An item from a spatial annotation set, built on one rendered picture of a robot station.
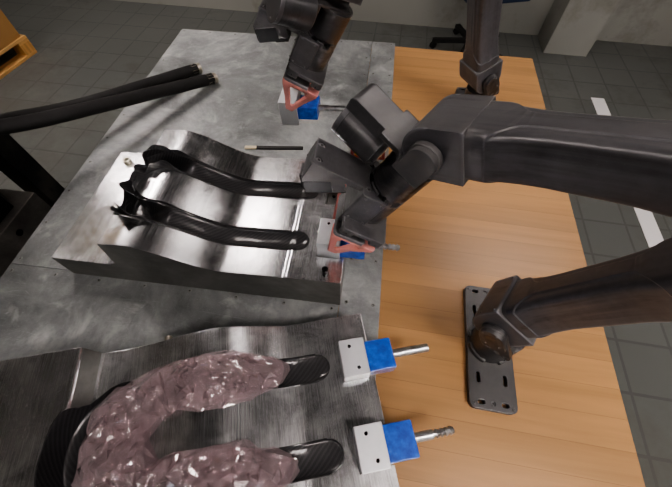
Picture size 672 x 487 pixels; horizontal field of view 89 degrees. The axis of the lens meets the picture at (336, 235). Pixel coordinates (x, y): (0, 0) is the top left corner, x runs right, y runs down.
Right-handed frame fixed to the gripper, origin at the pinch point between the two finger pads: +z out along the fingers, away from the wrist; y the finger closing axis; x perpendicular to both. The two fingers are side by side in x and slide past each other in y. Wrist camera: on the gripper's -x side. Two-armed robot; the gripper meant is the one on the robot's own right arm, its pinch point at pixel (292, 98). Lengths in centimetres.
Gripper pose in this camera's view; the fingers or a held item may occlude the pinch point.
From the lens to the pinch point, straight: 73.6
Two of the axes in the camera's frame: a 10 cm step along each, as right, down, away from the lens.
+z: -4.5, 4.3, 7.9
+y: -1.2, 8.4, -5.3
